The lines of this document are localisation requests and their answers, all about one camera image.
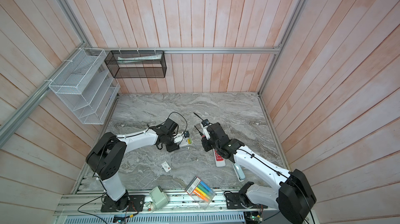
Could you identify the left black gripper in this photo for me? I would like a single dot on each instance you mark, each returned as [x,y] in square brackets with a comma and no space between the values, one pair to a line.
[174,147]

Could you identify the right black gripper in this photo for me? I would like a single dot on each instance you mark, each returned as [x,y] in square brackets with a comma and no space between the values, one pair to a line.
[205,142]

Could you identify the red handled screwdriver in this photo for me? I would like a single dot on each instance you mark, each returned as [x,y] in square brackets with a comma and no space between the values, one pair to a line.
[198,126]

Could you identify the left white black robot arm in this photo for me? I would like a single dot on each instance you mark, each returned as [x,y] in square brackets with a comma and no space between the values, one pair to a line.
[106,156]

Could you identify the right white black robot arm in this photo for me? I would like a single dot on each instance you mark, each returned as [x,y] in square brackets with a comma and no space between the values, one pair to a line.
[288,191]

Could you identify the red white remote control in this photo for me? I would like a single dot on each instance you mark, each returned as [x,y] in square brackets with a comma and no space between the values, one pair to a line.
[219,160]

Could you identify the small white card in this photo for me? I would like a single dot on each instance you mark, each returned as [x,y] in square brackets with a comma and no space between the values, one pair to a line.
[166,166]

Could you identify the clear box of markers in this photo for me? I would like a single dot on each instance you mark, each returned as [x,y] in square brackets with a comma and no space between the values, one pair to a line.
[200,192]

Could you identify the pale green square device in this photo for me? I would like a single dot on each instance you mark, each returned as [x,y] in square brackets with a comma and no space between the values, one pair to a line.
[159,198]

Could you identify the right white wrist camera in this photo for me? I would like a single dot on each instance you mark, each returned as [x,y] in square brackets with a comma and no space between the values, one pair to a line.
[205,123]

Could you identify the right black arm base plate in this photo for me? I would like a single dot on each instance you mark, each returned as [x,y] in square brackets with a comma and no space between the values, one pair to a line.
[238,201]

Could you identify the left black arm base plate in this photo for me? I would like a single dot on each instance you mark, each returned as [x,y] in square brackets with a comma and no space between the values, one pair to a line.
[133,203]

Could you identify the black wire mesh basket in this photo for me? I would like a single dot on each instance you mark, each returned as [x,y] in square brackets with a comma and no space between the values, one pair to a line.
[136,64]

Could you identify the white wire mesh shelf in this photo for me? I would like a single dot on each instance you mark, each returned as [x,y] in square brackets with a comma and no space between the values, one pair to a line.
[86,88]

